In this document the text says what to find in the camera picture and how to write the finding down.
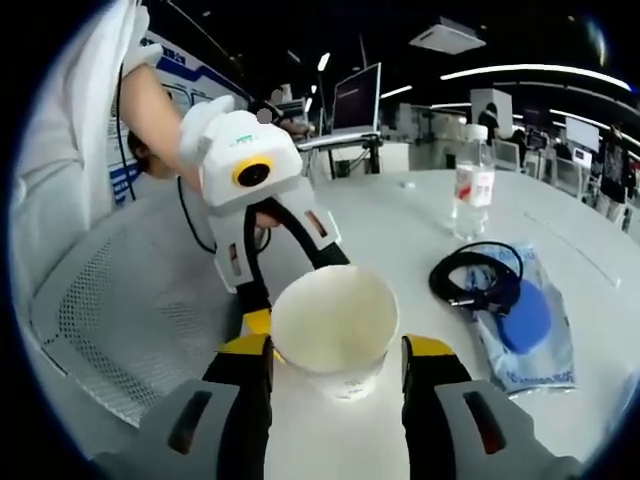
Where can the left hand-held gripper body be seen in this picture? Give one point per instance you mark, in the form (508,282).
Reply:
(230,150)

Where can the clear plastic water bottle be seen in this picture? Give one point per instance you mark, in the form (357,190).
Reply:
(472,200)

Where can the blue and white wall poster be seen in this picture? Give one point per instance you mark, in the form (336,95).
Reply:
(190,70)

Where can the person's white coat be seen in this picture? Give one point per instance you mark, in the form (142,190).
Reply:
(60,150)

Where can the white office chair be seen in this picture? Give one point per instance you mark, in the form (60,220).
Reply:
(567,177)
(506,156)

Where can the white paper cup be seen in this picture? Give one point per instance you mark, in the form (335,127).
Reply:
(335,320)

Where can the short ceiling light strip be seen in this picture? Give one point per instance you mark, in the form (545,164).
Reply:
(396,91)
(324,61)

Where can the long curved ceiling light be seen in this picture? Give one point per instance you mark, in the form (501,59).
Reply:
(525,67)

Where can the light grey mesh chair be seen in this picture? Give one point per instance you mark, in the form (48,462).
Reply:
(125,310)

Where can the large wall display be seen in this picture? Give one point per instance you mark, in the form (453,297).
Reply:
(582,132)

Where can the blue wet wipes packet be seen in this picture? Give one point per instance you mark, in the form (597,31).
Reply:
(535,350)

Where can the ceiling air conditioning vent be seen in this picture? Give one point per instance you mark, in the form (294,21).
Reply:
(447,37)

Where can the person's left hand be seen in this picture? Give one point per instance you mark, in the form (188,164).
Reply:
(269,221)

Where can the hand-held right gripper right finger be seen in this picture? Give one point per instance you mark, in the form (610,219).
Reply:
(435,400)

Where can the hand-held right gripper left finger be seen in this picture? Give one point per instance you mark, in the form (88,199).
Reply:
(240,400)

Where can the large desktop monitor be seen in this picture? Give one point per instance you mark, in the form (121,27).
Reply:
(356,100)

